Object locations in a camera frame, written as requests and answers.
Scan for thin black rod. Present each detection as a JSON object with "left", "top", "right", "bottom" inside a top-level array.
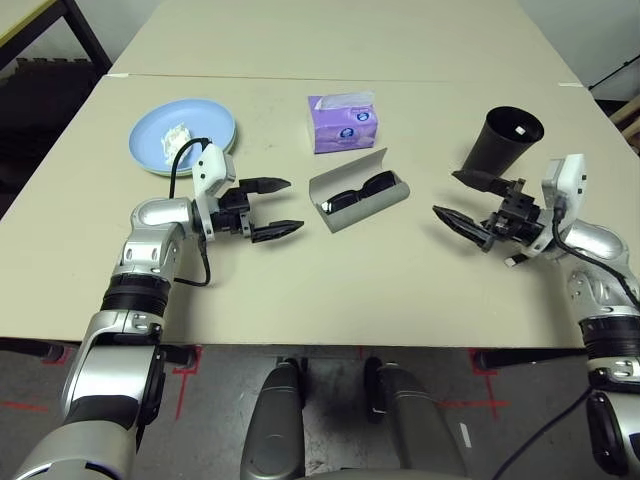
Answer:
[{"left": 587, "top": 47, "right": 640, "bottom": 91}]

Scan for black plastic cup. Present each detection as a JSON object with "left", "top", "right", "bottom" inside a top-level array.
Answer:
[{"left": 460, "top": 105, "right": 545, "bottom": 177}]

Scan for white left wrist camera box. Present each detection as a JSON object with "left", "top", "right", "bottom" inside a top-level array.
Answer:
[{"left": 191, "top": 144, "right": 236, "bottom": 241}]

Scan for black foam floor mat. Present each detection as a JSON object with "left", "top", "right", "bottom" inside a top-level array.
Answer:
[{"left": 0, "top": 57, "right": 104, "bottom": 211}]

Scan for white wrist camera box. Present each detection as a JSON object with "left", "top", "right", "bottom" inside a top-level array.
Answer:
[
  {"left": 524, "top": 153, "right": 587, "bottom": 259},
  {"left": 191, "top": 144, "right": 236, "bottom": 241}
]

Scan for pale blue plastic plate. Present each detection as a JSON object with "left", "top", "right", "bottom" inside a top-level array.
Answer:
[{"left": 128, "top": 98, "right": 236, "bottom": 176}]

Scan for grey glasses case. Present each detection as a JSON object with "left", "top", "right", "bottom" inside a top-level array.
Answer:
[{"left": 308, "top": 147, "right": 411, "bottom": 234}]

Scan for red floor tape cross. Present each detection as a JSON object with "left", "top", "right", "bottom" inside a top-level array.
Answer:
[{"left": 439, "top": 347, "right": 509, "bottom": 416}]

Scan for black framed side table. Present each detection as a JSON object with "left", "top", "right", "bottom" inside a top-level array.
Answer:
[{"left": 0, "top": 0, "right": 112, "bottom": 76}]

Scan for grey robot leg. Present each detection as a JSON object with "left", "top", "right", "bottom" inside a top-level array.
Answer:
[
  {"left": 362, "top": 355, "right": 469, "bottom": 480},
  {"left": 239, "top": 362, "right": 306, "bottom": 480}
]

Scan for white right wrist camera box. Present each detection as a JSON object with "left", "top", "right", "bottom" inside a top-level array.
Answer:
[{"left": 524, "top": 153, "right": 587, "bottom": 259}]

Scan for light grey robot pelvis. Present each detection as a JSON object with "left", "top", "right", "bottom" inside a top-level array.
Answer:
[{"left": 299, "top": 467, "right": 469, "bottom": 480}]

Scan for black left wrist camera cable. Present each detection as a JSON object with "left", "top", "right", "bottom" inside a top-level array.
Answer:
[{"left": 168, "top": 137, "right": 212, "bottom": 289}]

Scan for white tissue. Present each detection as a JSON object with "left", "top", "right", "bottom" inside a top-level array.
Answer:
[{"left": 159, "top": 125, "right": 194, "bottom": 164}]

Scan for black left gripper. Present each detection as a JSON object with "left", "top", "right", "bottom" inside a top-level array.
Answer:
[{"left": 212, "top": 176, "right": 305, "bottom": 245}]

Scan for black sunglasses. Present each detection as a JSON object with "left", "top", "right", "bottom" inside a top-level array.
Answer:
[{"left": 321, "top": 170, "right": 401, "bottom": 216}]

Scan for light wooden frame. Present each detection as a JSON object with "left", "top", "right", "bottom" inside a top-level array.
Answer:
[{"left": 607, "top": 94, "right": 640, "bottom": 151}]

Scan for grey robot right leg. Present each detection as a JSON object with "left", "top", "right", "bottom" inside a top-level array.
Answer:
[{"left": 362, "top": 355, "right": 469, "bottom": 480}]

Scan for purple tissue pack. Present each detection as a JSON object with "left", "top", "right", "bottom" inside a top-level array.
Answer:
[{"left": 307, "top": 91, "right": 377, "bottom": 155}]

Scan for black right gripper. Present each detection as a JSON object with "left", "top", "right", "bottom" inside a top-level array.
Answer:
[{"left": 432, "top": 169, "right": 544, "bottom": 251}]

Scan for red floor tape corner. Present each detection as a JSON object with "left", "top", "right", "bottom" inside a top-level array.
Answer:
[{"left": 169, "top": 347, "right": 201, "bottom": 426}]

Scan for grey robot left leg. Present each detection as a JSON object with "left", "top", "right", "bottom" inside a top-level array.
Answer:
[{"left": 239, "top": 362, "right": 306, "bottom": 480}]

